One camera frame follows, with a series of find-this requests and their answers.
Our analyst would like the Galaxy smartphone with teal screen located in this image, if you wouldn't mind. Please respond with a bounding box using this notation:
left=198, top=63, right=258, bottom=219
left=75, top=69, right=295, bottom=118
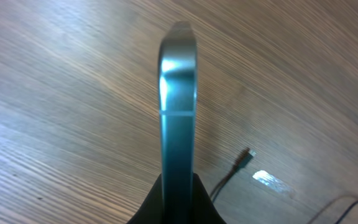
left=158, top=21, right=198, bottom=223

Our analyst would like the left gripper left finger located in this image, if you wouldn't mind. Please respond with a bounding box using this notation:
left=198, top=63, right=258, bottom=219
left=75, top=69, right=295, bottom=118
left=127, top=174, right=163, bottom=224

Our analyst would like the black USB charging cable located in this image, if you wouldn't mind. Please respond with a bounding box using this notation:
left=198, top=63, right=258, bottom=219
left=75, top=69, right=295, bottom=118
left=209, top=147, right=358, bottom=224

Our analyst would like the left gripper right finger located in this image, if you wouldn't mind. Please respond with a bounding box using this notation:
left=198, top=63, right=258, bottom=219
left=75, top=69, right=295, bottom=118
left=191, top=173, right=226, bottom=224

